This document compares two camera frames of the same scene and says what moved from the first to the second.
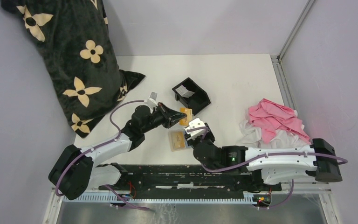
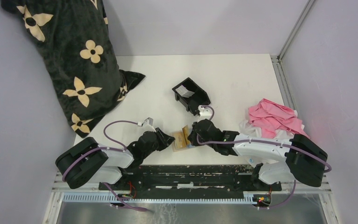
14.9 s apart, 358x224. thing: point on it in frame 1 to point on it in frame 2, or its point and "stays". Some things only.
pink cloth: (271, 116) stays
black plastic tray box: (189, 93) stays
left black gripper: (170, 116) to (165, 139)
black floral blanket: (74, 39) stays
